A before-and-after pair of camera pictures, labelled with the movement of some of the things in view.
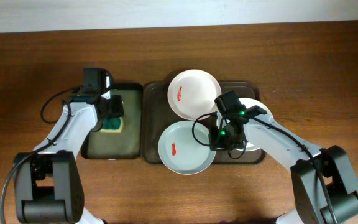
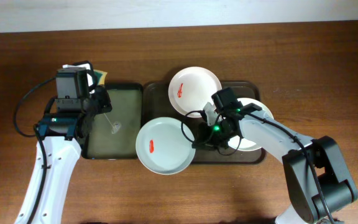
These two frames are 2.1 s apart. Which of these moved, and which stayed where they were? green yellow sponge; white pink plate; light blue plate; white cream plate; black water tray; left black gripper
Moved: left black gripper; green yellow sponge; light blue plate
Stayed: black water tray; white cream plate; white pink plate
